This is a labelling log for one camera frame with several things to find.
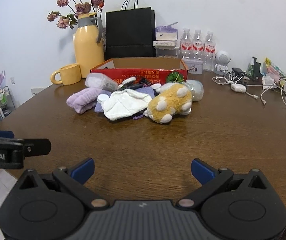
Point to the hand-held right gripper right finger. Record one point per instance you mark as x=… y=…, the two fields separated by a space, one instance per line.
x=201 y=171

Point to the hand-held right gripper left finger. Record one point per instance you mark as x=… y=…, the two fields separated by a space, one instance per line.
x=84 y=170

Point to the light purple fuzzy towel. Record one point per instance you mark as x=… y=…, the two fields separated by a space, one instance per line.
x=83 y=100

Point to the white cloth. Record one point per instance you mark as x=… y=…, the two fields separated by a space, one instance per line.
x=123 y=103

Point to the yellow and white plush toy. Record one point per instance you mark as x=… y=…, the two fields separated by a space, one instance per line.
x=168 y=100

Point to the clear plastic bag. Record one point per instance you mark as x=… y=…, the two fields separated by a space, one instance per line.
x=195 y=90

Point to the clear cotton swab container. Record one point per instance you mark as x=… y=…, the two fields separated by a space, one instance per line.
x=98 y=81

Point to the purple knitted cloth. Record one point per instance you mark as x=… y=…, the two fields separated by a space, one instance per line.
x=145 y=91

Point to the blue-grey round disc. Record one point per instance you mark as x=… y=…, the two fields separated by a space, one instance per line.
x=129 y=81

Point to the red cardboard box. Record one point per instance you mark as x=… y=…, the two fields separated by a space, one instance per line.
x=143 y=76

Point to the silver round item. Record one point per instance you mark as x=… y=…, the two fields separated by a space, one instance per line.
x=187 y=111

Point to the white round cap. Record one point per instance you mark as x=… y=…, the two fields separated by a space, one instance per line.
x=103 y=98

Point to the yellow mug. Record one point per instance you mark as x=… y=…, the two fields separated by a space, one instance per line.
x=70 y=75

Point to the white oval device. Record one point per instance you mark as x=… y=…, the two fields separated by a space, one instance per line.
x=238 y=87

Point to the small white round lid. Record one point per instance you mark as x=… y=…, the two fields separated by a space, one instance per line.
x=157 y=86

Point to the pale printed tin box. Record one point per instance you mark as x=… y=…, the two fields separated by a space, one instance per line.
x=193 y=67

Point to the black power adapter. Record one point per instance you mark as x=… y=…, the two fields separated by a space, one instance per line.
x=238 y=73

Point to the yellow thermos jug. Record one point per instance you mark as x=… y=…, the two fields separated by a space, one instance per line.
x=88 y=47

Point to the white robot toy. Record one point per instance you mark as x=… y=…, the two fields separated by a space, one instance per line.
x=221 y=60

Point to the small green bottle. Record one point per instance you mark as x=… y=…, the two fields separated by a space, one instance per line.
x=251 y=68

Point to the black stand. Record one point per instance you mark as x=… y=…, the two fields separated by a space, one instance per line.
x=257 y=68

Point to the clear plastic storage box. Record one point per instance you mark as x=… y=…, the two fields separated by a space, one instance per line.
x=166 y=52

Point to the colourful snack packets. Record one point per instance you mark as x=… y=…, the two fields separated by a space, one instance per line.
x=276 y=68

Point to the white flat box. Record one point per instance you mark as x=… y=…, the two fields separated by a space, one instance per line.
x=165 y=43

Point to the purple tissue box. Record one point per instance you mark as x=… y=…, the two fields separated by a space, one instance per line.
x=166 y=33

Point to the black paper bag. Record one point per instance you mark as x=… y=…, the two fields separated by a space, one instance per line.
x=130 y=32

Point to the dried pink flower bouquet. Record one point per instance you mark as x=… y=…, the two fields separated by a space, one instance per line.
x=83 y=7

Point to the white wall socket plate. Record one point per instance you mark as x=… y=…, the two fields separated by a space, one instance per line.
x=39 y=91

